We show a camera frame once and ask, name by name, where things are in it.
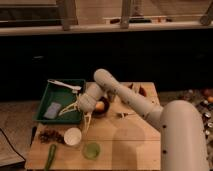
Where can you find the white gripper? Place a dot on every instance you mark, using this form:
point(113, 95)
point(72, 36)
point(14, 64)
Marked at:
point(87, 105)

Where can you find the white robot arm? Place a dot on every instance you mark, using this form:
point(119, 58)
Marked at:
point(183, 142)

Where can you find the white paper cup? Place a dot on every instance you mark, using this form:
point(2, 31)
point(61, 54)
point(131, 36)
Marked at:
point(72, 136)

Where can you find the small metal cup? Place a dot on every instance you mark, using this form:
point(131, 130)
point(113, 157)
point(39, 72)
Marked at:
point(111, 97)

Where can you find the green plastic cup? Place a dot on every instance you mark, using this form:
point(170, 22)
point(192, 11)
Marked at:
point(91, 150)

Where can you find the dark brown bowl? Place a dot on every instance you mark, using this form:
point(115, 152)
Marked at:
point(102, 113)

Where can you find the yellow round fruit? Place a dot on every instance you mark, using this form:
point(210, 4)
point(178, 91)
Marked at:
point(100, 106)

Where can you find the blue-grey sponge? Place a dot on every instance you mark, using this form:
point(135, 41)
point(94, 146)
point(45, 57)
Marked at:
point(52, 110)

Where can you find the green plastic tray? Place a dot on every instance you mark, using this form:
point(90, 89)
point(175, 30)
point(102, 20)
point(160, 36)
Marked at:
point(62, 95)

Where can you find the metal fork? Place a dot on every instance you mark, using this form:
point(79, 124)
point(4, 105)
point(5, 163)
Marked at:
point(123, 115)

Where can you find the bunch of dark grapes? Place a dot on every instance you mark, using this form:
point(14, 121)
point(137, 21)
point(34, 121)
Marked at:
point(47, 136)

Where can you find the orange plate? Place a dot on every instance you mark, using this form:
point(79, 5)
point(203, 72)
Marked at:
point(140, 90)

